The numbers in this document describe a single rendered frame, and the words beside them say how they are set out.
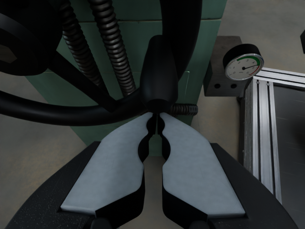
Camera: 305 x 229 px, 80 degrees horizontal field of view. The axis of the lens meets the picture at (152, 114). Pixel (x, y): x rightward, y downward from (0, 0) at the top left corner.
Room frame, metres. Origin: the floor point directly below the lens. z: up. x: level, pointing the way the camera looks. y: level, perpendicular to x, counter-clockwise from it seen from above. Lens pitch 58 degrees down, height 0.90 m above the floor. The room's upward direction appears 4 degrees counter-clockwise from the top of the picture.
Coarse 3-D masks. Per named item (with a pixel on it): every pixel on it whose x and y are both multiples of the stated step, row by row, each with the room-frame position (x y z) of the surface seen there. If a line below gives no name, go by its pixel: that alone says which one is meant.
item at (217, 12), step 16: (80, 0) 0.32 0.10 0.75; (112, 0) 0.31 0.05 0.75; (128, 0) 0.31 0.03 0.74; (144, 0) 0.31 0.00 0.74; (208, 0) 0.30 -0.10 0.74; (224, 0) 0.29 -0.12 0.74; (80, 16) 0.32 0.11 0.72; (128, 16) 0.31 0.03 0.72; (144, 16) 0.31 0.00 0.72; (160, 16) 0.30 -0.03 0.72; (208, 16) 0.30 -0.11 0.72
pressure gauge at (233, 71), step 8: (232, 48) 0.25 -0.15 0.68; (240, 48) 0.25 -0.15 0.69; (248, 48) 0.24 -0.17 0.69; (256, 48) 0.25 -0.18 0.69; (224, 56) 0.25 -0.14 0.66; (232, 56) 0.24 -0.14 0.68; (240, 56) 0.23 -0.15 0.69; (248, 56) 0.23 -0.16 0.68; (256, 56) 0.23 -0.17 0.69; (224, 64) 0.24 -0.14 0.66; (232, 64) 0.23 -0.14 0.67; (240, 64) 0.23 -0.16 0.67; (248, 64) 0.23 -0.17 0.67; (256, 64) 0.23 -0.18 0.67; (232, 72) 0.23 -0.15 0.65; (240, 72) 0.23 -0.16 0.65; (248, 72) 0.23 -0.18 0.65; (256, 72) 0.22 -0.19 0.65
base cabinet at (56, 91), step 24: (96, 24) 0.31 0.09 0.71; (120, 24) 0.31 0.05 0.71; (144, 24) 0.31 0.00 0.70; (216, 24) 0.29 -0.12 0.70; (96, 48) 0.32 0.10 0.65; (144, 48) 0.31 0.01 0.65; (48, 72) 0.33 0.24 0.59; (192, 72) 0.30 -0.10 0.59; (48, 96) 0.33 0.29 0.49; (72, 96) 0.32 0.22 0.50; (120, 96) 0.31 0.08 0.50; (192, 96) 0.30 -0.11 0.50
